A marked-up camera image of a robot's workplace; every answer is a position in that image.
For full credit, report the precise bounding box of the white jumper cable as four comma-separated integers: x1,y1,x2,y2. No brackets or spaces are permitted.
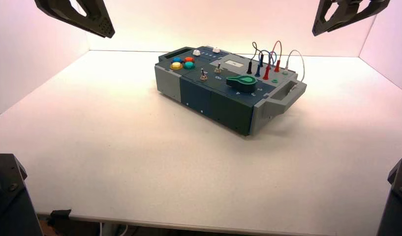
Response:
286,49,306,83

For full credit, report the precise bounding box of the blue jumper cable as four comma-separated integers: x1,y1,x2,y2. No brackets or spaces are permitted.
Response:
258,50,277,67

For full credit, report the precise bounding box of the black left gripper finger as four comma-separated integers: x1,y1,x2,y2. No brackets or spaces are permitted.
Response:
85,0,116,39
34,0,107,39

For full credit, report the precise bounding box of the black table clamp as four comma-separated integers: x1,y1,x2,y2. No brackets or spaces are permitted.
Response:
47,209,72,228

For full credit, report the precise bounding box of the black jumper cable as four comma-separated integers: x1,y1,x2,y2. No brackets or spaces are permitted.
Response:
250,41,262,62

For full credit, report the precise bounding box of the red jumper cable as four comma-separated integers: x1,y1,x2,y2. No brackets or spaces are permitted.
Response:
268,40,282,66

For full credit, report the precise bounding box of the grey and blue task box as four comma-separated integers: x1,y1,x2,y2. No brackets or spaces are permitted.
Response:
154,45,308,137

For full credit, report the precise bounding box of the green rotary knob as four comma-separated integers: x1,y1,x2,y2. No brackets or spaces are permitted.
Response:
226,75,258,93

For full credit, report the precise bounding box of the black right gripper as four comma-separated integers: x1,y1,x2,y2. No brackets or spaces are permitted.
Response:
312,0,391,37

